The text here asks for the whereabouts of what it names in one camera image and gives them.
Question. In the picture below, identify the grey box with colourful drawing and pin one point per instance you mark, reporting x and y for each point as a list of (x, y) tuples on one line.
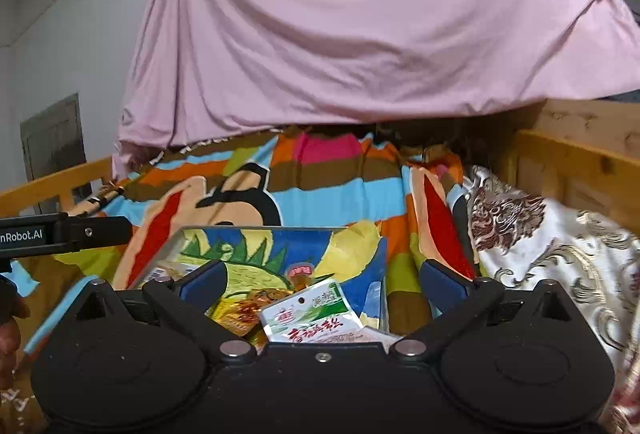
[(280, 249)]

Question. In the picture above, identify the person's left hand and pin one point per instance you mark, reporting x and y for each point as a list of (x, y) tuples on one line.
[(9, 349)]

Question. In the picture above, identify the grey wall panel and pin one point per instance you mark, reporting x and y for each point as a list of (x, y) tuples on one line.
[(52, 144)]

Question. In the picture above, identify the white green snack packet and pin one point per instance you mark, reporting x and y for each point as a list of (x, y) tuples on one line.
[(312, 319)]

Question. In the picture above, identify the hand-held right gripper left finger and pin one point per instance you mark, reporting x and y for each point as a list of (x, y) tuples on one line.
[(205, 286)]

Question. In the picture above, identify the wooden bed frame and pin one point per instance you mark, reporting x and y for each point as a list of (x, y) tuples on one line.
[(575, 154)]

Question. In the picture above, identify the pink sheet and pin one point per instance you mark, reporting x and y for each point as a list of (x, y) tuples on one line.
[(350, 39)]

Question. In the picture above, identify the brown red snack packet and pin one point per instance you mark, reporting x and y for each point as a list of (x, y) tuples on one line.
[(245, 311)]

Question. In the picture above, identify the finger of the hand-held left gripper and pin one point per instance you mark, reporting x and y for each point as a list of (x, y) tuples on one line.
[(100, 231)]

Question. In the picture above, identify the white floral cloth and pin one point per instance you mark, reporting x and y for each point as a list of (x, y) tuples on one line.
[(550, 239)]

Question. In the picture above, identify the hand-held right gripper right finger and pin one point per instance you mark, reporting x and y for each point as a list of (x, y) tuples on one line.
[(442, 286)]

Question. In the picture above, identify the colourful printed blanket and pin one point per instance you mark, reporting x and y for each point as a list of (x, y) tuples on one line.
[(325, 194)]

